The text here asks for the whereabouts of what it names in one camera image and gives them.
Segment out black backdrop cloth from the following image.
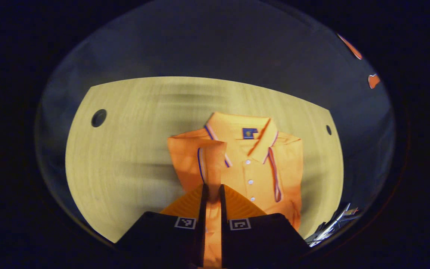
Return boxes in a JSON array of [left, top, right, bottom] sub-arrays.
[[34, 0, 396, 239]]

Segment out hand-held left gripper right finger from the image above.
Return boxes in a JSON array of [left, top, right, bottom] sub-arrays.
[[219, 184, 311, 269]]

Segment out orange T-shirt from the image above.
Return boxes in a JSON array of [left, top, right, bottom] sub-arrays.
[[167, 111, 304, 269]]

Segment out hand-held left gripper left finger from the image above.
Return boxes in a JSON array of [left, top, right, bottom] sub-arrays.
[[116, 183, 210, 268]]

